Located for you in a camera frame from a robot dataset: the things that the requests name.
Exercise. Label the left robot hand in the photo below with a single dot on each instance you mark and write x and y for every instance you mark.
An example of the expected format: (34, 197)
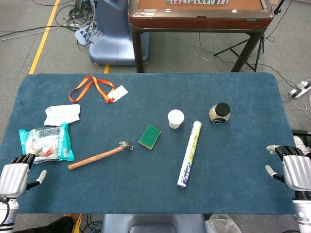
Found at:
(13, 178)

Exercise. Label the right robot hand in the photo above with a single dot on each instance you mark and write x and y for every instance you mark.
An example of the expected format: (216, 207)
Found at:
(298, 172)

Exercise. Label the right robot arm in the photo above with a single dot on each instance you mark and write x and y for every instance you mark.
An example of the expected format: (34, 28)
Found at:
(303, 213)

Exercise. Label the green yellow sponge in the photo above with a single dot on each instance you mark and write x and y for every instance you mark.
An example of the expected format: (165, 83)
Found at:
(149, 136)

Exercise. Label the white shoe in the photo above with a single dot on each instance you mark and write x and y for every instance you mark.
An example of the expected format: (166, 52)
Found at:
(300, 143)

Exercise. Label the teal snack bag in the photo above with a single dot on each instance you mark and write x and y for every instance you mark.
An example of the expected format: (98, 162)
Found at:
(51, 142)

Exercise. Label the white tissue packet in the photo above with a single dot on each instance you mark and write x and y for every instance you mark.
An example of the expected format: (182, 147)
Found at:
(62, 114)

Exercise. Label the white power strip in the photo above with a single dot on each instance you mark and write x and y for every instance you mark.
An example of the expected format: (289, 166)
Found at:
(300, 89)

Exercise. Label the clear plastic bag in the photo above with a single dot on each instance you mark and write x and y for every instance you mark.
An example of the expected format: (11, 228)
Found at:
(222, 224)

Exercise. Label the glass jar black lid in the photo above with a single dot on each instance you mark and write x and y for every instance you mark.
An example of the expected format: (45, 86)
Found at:
(217, 116)

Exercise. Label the cling film roll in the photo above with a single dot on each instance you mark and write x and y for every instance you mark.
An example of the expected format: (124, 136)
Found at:
(190, 153)

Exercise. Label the black tripod stand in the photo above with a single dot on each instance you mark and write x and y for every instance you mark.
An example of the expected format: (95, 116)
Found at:
(247, 61)

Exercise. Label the blue table cloth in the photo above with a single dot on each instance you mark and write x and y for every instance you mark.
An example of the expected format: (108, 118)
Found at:
(145, 189)

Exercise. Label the white paper cup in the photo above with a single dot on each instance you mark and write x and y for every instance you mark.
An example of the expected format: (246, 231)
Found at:
(176, 119)

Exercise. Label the white badge card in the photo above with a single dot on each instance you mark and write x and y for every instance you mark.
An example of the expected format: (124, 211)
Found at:
(118, 93)

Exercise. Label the grey blue robot torso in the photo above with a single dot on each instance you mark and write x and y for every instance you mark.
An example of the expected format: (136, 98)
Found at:
(153, 223)

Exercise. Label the white socket strip with plugs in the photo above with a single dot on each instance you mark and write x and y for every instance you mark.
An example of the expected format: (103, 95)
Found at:
(81, 35)

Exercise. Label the brown mahjong table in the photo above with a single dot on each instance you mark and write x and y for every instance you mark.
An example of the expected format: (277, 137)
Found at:
(194, 21)

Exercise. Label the face-up mahjong tile row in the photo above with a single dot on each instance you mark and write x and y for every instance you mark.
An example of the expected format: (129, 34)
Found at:
(196, 2)

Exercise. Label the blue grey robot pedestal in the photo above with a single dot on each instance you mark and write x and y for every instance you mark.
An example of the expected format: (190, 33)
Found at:
(114, 36)

